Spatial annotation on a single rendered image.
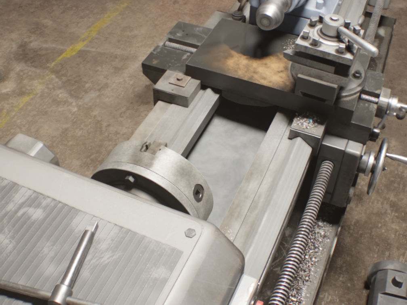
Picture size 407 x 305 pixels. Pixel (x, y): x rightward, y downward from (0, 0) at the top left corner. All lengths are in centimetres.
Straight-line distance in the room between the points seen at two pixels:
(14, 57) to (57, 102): 61
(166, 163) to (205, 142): 73
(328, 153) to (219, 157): 35
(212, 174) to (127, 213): 88
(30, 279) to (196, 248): 23
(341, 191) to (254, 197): 45
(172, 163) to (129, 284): 37
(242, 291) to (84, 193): 28
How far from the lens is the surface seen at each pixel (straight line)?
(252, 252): 130
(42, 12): 399
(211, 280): 72
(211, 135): 173
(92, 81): 318
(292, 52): 149
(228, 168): 164
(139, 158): 99
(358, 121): 164
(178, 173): 98
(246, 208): 139
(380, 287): 210
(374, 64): 275
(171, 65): 178
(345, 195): 179
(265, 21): 162
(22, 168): 85
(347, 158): 167
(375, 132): 192
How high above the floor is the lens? 194
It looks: 44 degrees down
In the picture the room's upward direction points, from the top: 1 degrees clockwise
